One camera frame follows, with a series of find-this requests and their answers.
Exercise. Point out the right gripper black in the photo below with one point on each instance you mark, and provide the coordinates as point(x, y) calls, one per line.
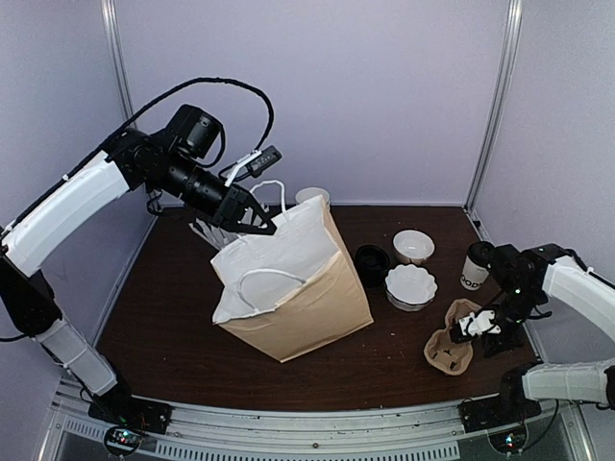
point(503, 345)

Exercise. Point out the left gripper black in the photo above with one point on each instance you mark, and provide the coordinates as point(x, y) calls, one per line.
point(230, 210)

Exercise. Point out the stack of white paper cups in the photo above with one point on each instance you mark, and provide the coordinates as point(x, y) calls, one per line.
point(311, 192)

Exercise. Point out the brown cardboard cup carrier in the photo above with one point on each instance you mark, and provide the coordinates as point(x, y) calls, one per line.
point(452, 359)

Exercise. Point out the brown paper takeout bag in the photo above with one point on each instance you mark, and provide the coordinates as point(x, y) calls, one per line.
point(294, 291)

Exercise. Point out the single white paper cup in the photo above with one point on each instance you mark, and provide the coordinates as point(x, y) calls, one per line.
point(473, 275)

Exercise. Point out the black lid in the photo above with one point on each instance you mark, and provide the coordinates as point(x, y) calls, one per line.
point(480, 253)

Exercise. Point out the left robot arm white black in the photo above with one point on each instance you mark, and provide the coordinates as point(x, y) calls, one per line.
point(164, 160)

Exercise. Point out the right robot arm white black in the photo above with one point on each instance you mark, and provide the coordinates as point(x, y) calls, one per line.
point(531, 278)

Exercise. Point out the bundle of wrapped white straws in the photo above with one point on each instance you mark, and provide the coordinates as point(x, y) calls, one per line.
point(217, 238)

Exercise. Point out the stack of black cup lids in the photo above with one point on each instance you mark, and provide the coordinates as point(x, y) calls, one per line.
point(372, 264)

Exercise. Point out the white scalloped bowl black rim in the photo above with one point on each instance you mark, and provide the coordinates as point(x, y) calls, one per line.
point(410, 288)

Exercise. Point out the plain white round bowl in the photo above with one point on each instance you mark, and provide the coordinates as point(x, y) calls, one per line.
point(412, 247)

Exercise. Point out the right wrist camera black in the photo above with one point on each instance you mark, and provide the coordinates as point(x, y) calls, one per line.
point(503, 264)

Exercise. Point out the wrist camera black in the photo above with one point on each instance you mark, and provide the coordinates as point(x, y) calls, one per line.
point(193, 132)
point(503, 264)

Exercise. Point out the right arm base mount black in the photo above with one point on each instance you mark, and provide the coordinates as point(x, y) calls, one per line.
point(509, 407)

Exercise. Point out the aluminium front rail frame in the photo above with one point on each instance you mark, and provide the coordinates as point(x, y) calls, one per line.
point(424, 432)

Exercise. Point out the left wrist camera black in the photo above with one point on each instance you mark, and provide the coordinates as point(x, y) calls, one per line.
point(193, 132)

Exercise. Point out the right aluminium corner post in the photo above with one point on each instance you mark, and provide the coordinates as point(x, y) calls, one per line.
point(509, 52)

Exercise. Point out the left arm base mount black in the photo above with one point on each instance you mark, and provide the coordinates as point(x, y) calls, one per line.
point(121, 407)

